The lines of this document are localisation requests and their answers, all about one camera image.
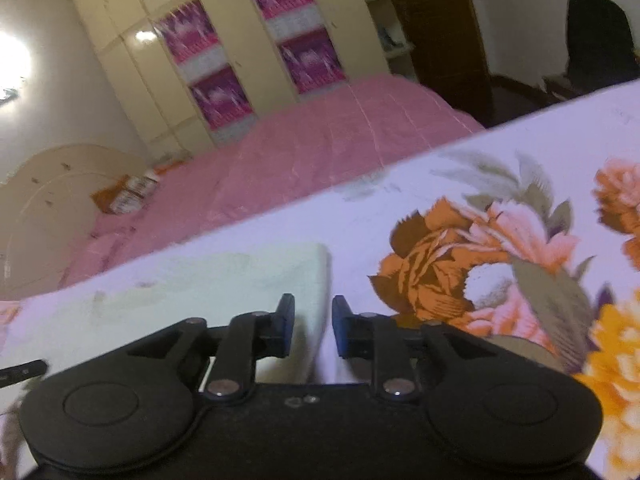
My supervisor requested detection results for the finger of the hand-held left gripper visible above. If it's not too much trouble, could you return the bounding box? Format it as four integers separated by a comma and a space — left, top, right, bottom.
0, 359, 49, 389

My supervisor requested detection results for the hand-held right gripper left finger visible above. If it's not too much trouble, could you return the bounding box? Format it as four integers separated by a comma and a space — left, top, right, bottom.
125, 293, 296, 406

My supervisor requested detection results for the cream rounded headboard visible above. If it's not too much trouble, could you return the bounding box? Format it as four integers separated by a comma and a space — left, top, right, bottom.
0, 143, 152, 302

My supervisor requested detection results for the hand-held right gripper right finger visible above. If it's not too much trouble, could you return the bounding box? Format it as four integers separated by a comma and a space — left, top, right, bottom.
332, 295, 507, 405

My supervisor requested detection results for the cream wardrobe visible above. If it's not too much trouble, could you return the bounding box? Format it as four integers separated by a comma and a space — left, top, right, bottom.
61, 0, 392, 162

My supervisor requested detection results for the pale green small cloth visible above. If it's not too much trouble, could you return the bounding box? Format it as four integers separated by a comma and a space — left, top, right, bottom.
89, 242, 334, 387

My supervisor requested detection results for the dark chair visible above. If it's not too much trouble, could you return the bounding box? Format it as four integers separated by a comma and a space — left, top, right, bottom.
487, 0, 640, 128

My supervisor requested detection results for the pink quilted bedspread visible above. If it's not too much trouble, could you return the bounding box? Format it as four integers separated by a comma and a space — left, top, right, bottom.
59, 72, 487, 290

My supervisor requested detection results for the orange patterned pillow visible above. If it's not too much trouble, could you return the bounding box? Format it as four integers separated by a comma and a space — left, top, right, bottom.
91, 172, 162, 216

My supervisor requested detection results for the cream open shelf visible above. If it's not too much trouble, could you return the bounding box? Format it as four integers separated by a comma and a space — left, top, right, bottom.
349, 0, 417, 82

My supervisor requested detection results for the dark wooden door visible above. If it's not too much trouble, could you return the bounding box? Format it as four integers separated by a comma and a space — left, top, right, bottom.
375, 0, 495, 129

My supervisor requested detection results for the bright wall lamp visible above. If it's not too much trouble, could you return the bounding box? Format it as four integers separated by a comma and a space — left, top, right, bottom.
0, 30, 37, 107

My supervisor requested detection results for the floral printed bed sheet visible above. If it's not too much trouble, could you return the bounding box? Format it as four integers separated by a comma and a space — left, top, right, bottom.
0, 79, 640, 480

